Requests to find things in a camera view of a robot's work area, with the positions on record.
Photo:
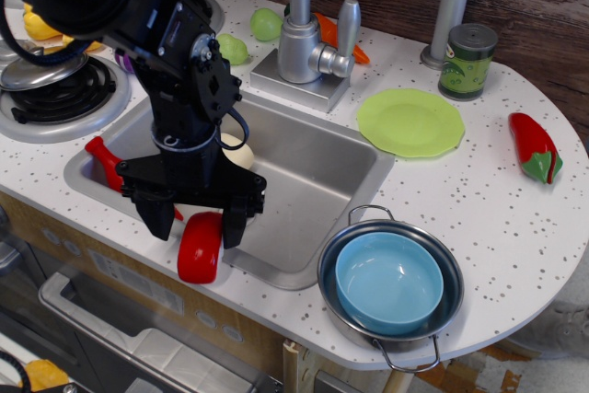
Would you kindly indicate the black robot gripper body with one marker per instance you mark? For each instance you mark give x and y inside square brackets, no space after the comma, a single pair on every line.
[201,176]

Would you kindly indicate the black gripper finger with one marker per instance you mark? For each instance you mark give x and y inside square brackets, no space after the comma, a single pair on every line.
[157,213]
[234,222]

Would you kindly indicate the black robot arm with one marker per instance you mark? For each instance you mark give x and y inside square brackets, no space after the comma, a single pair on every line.
[177,60]

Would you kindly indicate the light green plastic plate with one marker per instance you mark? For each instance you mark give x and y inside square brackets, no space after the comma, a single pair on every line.
[410,123]

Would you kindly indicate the cream toy mayonnaise bottle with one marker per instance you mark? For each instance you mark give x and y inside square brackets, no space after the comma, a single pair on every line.
[239,153]

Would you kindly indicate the red toy ketchup bottle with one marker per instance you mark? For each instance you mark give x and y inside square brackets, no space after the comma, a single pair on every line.
[98,150]

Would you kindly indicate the grey metal sink basin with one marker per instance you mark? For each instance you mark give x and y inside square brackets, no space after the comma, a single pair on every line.
[316,172]

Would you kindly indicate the front left stove burner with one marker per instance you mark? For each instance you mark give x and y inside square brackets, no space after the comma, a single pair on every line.
[81,104]

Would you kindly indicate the stove burner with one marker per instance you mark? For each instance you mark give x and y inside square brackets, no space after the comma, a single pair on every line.
[214,12]
[81,104]

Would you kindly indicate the light green toy vegetable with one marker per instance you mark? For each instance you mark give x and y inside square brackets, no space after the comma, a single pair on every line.
[232,49]

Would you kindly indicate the purple toy onion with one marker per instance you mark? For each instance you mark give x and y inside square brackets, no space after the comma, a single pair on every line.
[124,62]

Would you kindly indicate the silver toy faucet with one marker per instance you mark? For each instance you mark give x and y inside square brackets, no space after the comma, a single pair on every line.
[305,69]

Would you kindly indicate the yellow toy corn cob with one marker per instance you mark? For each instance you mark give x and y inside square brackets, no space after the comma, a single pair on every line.
[94,46]

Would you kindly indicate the light green toy lime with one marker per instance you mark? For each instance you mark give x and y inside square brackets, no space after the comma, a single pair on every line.
[265,24]

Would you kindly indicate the back right stove burner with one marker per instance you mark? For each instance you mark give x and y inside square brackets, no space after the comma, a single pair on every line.
[214,12]

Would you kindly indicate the blue plastic bowl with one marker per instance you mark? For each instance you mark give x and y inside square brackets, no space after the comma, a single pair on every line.
[387,283]

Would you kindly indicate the orange toy carrot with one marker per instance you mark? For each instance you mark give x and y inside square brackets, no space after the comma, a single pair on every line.
[329,34]

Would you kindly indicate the steel pot lid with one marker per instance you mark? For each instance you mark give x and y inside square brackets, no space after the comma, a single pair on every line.
[19,75]

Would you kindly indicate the yellow toy on floor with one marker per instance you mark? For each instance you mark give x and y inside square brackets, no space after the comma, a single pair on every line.
[45,374]

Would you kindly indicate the green toy food can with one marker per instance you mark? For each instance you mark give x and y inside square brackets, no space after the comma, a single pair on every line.
[468,55]

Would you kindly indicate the red toy chili pepper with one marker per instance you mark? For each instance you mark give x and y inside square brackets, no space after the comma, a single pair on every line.
[537,155]

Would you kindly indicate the silver right support pole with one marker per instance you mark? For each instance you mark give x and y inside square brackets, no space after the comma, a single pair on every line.
[450,14]

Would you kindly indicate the silver oven door handle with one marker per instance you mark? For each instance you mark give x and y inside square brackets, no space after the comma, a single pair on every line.
[134,349]

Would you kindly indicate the steel pot with handles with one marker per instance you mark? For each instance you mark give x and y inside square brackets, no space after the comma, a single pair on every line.
[419,350]

